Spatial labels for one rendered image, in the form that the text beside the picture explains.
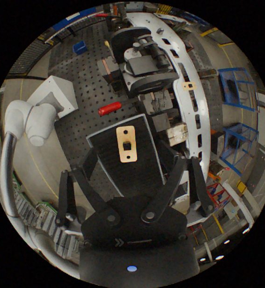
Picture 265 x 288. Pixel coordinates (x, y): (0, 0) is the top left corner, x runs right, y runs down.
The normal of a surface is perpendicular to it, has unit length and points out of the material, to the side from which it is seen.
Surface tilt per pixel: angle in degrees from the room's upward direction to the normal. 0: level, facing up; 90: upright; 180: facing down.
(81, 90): 0
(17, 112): 67
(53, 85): 44
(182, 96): 0
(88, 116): 0
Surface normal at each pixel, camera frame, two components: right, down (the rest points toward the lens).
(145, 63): 0.07, 0.36
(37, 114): 0.79, -0.37
